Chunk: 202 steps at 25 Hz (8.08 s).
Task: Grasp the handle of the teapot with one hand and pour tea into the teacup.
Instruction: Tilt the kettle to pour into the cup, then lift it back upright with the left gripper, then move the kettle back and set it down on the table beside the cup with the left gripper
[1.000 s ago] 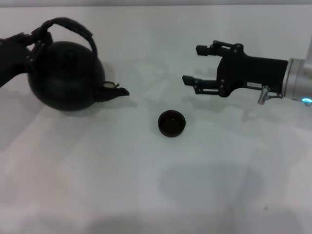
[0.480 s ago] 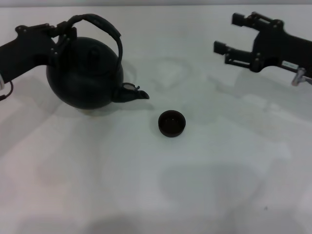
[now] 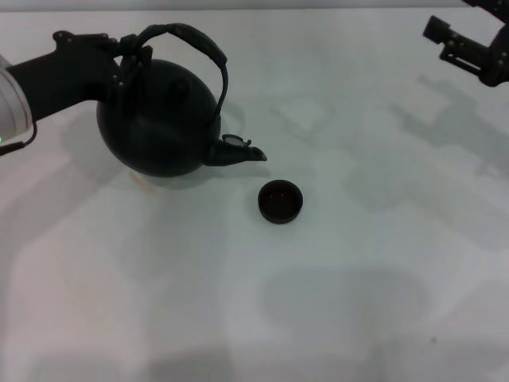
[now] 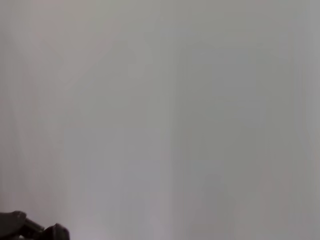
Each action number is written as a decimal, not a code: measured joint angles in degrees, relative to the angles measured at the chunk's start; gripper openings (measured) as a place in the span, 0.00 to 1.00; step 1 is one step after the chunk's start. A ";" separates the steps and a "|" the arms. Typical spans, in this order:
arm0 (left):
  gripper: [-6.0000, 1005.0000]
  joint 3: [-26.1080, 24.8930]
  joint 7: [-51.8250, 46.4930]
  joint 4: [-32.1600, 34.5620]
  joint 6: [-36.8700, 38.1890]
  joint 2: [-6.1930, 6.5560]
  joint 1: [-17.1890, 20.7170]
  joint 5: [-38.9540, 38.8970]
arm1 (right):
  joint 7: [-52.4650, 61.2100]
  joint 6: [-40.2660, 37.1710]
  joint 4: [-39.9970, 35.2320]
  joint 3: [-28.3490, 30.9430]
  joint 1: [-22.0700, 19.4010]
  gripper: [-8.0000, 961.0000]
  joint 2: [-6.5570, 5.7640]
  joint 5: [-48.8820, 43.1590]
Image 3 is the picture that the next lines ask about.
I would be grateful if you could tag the small dark teacup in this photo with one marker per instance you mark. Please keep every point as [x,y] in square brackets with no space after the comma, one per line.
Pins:
[280,203]

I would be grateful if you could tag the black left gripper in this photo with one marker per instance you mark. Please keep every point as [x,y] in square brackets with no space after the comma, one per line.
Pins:
[67,75]

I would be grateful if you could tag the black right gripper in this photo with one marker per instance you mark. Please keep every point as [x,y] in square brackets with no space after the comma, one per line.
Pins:
[500,59]

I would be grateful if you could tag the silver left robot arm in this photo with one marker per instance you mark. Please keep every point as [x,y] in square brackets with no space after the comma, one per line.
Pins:
[12,107]

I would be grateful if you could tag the black round teapot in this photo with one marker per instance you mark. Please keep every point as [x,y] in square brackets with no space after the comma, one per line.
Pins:
[159,135]

